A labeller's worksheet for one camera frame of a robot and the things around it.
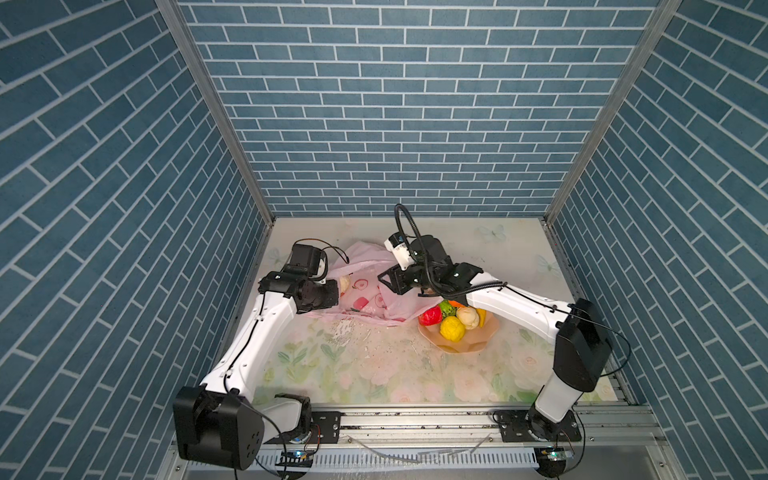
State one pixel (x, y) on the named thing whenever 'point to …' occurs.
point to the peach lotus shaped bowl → (474, 339)
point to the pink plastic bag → (365, 298)
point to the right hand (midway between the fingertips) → (379, 272)
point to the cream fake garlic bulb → (468, 315)
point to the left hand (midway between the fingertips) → (335, 295)
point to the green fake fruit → (447, 309)
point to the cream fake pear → (344, 283)
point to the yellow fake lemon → (452, 328)
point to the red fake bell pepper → (431, 317)
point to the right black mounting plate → (523, 426)
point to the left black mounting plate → (325, 427)
